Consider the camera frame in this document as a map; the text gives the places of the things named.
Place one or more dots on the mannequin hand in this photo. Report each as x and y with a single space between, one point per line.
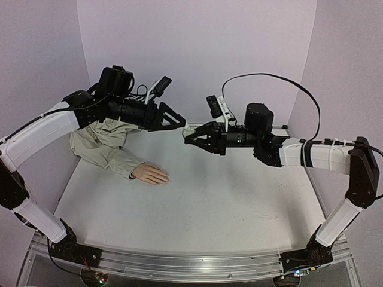
150 174

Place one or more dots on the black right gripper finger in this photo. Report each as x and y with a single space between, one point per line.
204 131
203 144

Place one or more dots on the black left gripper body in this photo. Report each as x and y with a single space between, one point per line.
148 121

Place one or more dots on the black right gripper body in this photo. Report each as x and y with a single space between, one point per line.
219 138

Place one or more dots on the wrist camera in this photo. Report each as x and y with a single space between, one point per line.
220 111
157 89

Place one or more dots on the beige jacket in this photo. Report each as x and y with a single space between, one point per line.
101 143

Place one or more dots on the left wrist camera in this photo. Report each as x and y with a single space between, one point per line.
157 89

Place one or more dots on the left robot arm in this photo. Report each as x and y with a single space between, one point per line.
111 97

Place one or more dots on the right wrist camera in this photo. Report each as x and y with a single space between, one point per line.
220 111

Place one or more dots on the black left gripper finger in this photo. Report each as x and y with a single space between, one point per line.
164 127
169 116

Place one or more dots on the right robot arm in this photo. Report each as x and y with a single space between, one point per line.
354 159

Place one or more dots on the white nail polish bottle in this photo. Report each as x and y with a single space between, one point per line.
187 131

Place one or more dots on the aluminium front rail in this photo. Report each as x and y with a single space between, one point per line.
192 268

